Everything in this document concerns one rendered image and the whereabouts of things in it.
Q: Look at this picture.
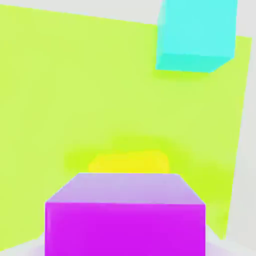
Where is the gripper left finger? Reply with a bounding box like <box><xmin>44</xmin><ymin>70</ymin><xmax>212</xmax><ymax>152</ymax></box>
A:
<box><xmin>0</xmin><ymin>232</ymin><xmax>46</xmax><ymax>256</ymax></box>

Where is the large lime box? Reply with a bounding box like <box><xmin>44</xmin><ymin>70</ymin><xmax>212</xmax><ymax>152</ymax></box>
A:
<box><xmin>0</xmin><ymin>3</ymin><xmax>253</xmax><ymax>253</ymax></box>

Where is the small cyan cube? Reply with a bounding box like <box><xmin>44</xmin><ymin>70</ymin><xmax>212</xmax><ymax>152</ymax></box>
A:
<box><xmin>155</xmin><ymin>0</ymin><xmax>239</xmax><ymax>74</ymax></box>

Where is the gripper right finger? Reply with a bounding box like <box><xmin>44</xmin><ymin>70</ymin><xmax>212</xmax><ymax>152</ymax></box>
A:
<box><xmin>205</xmin><ymin>224</ymin><xmax>250</xmax><ymax>256</ymax></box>

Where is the small magenta cube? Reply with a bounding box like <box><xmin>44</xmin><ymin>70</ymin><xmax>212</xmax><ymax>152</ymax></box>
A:
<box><xmin>44</xmin><ymin>172</ymin><xmax>207</xmax><ymax>256</ymax></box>

